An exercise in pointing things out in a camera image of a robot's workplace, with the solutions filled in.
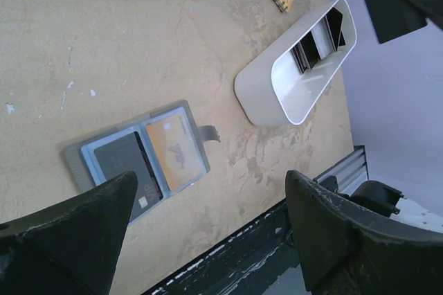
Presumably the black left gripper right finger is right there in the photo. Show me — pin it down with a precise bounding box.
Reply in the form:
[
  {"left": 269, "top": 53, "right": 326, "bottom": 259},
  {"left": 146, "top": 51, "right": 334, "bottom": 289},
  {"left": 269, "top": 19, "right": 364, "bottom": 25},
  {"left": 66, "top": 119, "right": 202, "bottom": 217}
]
[{"left": 285, "top": 170, "right": 442, "bottom": 294}]

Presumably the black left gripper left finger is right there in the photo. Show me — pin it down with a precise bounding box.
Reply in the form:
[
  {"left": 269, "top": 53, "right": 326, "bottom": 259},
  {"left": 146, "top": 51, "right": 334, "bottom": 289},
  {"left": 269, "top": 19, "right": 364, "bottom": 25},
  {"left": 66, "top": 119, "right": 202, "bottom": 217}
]
[{"left": 1, "top": 172, "right": 138, "bottom": 294}]

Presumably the grey card holder wallet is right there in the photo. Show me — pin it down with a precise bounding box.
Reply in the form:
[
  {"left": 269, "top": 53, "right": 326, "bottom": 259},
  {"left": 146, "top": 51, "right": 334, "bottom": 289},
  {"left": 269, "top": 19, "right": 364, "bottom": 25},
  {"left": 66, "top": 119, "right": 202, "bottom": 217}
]
[{"left": 62, "top": 100, "right": 220, "bottom": 221}]

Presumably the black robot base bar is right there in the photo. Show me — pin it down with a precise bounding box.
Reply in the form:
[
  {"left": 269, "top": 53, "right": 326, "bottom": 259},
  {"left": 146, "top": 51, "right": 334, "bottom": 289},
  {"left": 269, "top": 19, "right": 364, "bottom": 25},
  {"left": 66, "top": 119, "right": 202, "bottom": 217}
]
[{"left": 144, "top": 199, "right": 299, "bottom": 294}]

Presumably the white box with cards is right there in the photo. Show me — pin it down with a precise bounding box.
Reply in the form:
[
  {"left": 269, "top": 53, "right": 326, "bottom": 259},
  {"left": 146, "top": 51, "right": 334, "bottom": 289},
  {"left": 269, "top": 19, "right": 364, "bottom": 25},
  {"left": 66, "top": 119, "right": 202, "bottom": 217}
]
[{"left": 234, "top": 0, "right": 357, "bottom": 126}]

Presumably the aluminium table frame rail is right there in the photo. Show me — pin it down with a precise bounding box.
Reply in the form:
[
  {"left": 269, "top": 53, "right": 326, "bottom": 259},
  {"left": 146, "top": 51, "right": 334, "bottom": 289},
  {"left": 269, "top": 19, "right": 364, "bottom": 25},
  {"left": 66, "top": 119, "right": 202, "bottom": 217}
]
[{"left": 314, "top": 145, "right": 369, "bottom": 195}]

